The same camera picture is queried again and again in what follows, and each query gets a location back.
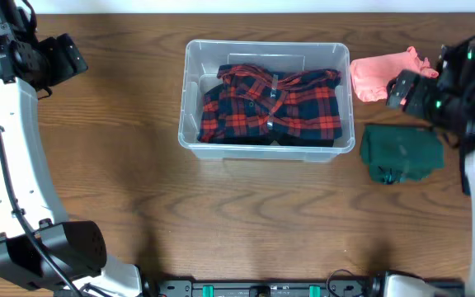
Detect pink garment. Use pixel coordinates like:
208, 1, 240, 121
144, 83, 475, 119
350, 46, 439, 102

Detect dark green garment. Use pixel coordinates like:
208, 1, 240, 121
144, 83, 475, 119
360, 124, 444, 185

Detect clear plastic storage bin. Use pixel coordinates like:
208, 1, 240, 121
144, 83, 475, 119
178, 40, 355, 162

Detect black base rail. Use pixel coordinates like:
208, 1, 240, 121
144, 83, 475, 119
54, 279, 468, 297

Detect red navy plaid shirt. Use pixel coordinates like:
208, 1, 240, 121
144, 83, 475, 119
197, 64, 343, 144

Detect black garment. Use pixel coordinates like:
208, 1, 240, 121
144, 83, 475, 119
215, 131, 334, 147

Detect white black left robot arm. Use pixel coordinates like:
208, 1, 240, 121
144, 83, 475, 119
0, 0, 147, 296

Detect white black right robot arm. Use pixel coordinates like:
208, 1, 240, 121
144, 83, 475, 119
386, 41, 475, 296

